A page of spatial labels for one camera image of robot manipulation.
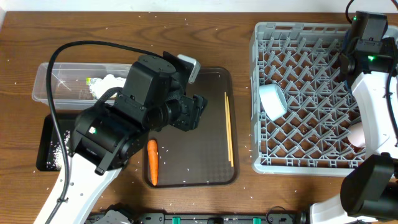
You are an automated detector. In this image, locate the pink white cup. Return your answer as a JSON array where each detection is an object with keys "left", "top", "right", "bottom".
[{"left": 347, "top": 122, "right": 365, "bottom": 148}]

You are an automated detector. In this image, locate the white tissue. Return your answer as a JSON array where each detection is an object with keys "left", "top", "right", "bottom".
[{"left": 89, "top": 74, "right": 126, "bottom": 100}]

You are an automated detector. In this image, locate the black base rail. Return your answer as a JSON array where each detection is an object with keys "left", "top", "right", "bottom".
[{"left": 85, "top": 210, "right": 310, "bottom": 224}]

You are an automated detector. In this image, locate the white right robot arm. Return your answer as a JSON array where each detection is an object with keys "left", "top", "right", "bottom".
[{"left": 296, "top": 11, "right": 397, "bottom": 223}]

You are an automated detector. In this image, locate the orange carrot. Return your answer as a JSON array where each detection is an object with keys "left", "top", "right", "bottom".
[{"left": 147, "top": 139, "right": 159, "bottom": 186}]

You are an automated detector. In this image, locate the black waste tray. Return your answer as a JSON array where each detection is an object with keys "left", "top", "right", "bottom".
[{"left": 36, "top": 113, "right": 78, "bottom": 171}]

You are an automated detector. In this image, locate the colourful snack wrapper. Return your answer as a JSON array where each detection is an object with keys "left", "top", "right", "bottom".
[{"left": 86, "top": 78, "right": 94, "bottom": 86}]

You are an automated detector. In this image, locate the clear plastic bin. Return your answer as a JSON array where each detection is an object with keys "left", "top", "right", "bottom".
[{"left": 51, "top": 62, "right": 131, "bottom": 110}]

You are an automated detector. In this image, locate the white rice pile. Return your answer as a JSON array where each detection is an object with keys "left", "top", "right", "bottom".
[{"left": 45, "top": 131, "right": 64, "bottom": 171}]

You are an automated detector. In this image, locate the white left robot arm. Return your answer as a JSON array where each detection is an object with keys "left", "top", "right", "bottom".
[{"left": 36, "top": 52, "right": 207, "bottom": 223}]

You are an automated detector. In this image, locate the brown serving tray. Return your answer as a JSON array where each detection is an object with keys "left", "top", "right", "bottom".
[{"left": 149, "top": 67, "right": 239, "bottom": 189}]

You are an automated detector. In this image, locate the grey dishwasher rack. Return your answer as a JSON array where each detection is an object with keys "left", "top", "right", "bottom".
[{"left": 249, "top": 22, "right": 366, "bottom": 177}]

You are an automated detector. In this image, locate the light blue rice bowl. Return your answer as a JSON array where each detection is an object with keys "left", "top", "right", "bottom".
[{"left": 259, "top": 83, "right": 287, "bottom": 121}]

